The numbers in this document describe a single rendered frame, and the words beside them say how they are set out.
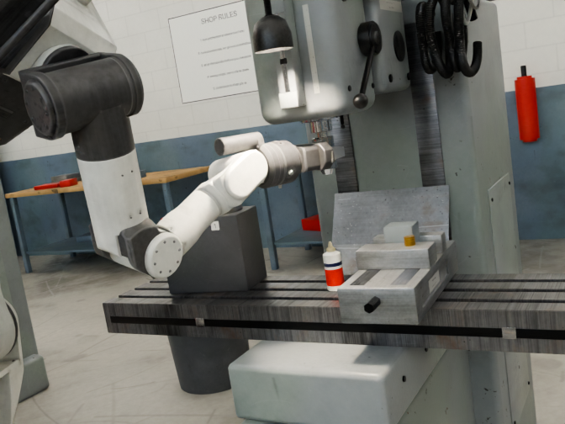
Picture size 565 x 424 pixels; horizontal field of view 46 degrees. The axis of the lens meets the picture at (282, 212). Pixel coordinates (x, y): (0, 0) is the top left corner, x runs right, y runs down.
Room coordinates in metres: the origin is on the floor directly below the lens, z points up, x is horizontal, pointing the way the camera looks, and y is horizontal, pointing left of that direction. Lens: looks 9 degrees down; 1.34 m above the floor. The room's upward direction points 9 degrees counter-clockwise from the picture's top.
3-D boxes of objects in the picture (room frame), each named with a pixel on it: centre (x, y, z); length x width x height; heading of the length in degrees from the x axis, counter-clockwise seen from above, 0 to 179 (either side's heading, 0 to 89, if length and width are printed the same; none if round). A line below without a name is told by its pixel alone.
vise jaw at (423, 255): (1.29, -0.21, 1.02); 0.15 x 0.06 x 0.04; 62
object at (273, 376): (1.41, -0.11, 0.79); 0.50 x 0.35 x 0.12; 150
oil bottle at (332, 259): (1.43, -0.09, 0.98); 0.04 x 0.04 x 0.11
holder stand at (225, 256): (1.62, 0.19, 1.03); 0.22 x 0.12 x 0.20; 67
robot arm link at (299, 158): (1.36, -0.04, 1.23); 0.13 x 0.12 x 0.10; 39
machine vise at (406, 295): (1.31, -0.22, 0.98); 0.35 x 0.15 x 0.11; 152
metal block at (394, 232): (1.34, -0.24, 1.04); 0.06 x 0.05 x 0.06; 62
